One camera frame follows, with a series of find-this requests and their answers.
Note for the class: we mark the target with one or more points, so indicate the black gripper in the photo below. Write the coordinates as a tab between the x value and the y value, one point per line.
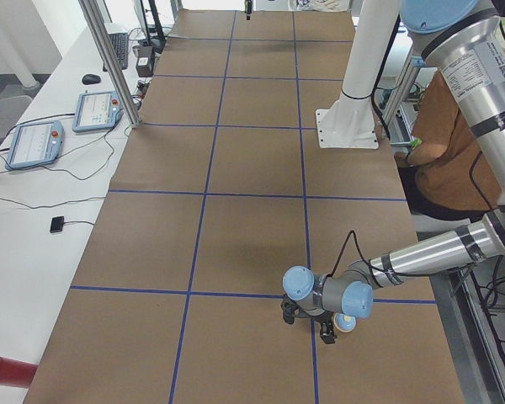
325	324

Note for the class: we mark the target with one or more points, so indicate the small black square puck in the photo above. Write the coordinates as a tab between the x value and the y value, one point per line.
57	223

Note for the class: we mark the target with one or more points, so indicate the person in brown shirt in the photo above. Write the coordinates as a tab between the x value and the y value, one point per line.
444	176

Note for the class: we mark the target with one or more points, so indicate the near blue teach pendant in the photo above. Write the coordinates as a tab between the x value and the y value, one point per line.
35	144

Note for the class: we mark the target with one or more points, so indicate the red cylinder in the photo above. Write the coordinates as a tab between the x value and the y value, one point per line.
14	373

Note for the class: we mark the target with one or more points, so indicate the dark brown small box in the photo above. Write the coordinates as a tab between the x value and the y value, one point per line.
145	61

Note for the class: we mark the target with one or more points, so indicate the blue teach pendant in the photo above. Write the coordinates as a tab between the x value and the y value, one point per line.
35	144
97	111

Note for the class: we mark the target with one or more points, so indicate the grey office chair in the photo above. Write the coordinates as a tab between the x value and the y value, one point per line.
11	110

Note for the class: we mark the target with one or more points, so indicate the black computer mouse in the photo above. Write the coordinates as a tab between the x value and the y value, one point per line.
91	79

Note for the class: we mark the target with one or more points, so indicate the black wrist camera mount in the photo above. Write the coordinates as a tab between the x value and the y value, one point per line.
290	310

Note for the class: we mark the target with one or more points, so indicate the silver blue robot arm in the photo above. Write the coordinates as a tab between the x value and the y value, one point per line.
458	38

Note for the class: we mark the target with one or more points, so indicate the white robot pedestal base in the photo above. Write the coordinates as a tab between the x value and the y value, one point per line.
349	123

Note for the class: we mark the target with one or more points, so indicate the black keyboard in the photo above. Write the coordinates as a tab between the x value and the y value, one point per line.
120	43

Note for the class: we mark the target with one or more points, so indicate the aluminium camera post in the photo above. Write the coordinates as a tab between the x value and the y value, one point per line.
101	39

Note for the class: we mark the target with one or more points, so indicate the far blue teach pendant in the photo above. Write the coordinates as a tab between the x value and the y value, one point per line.
97	111

